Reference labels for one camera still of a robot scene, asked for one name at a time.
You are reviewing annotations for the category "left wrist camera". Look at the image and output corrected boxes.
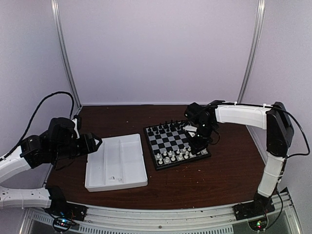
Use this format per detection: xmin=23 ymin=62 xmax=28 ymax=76
xmin=72 ymin=115 xmax=82 ymax=139

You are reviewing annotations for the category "front aluminium rail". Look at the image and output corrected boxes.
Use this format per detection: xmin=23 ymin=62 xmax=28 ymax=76
xmin=18 ymin=192 xmax=302 ymax=234

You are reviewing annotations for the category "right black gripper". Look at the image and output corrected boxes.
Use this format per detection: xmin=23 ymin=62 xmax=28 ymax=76
xmin=187 ymin=122 xmax=216 ymax=155

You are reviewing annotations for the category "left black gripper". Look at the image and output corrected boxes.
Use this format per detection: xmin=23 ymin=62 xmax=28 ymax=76
xmin=51 ymin=132 xmax=102 ymax=161

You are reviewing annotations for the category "right aluminium frame post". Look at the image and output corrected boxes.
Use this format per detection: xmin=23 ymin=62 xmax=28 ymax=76
xmin=237 ymin=0 xmax=266 ymax=103

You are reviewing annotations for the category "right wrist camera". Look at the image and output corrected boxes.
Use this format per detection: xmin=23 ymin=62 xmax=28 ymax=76
xmin=182 ymin=125 xmax=197 ymax=137

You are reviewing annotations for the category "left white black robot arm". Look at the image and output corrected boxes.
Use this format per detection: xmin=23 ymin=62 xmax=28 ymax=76
xmin=0 ymin=116 xmax=102 ymax=216

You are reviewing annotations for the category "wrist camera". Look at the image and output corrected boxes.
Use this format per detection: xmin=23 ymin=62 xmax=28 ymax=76
xmin=72 ymin=115 xmax=82 ymax=139
xmin=182 ymin=125 xmax=197 ymax=137

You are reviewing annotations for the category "aluminium frame post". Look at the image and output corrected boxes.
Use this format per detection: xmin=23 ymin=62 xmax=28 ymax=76
xmin=51 ymin=0 xmax=82 ymax=109
xmin=237 ymin=0 xmax=266 ymax=103

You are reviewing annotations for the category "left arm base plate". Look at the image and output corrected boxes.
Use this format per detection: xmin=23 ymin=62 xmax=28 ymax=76
xmin=44 ymin=203 xmax=87 ymax=221

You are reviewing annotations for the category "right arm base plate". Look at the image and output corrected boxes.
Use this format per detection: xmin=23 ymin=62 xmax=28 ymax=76
xmin=233 ymin=201 xmax=275 ymax=220

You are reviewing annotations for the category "black grey chess board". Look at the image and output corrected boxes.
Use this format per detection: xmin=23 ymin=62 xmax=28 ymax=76
xmin=143 ymin=120 xmax=211 ymax=170

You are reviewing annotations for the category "left aluminium frame post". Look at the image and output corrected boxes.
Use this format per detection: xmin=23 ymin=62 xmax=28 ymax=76
xmin=51 ymin=0 xmax=82 ymax=109

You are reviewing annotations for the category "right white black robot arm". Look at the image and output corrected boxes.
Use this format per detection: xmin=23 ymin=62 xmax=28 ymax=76
xmin=184 ymin=100 xmax=294 ymax=215

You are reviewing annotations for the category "white plastic compartment tray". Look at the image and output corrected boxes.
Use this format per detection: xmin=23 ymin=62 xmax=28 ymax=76
xmin=84 ymin=134 xmax=148 ymax=192

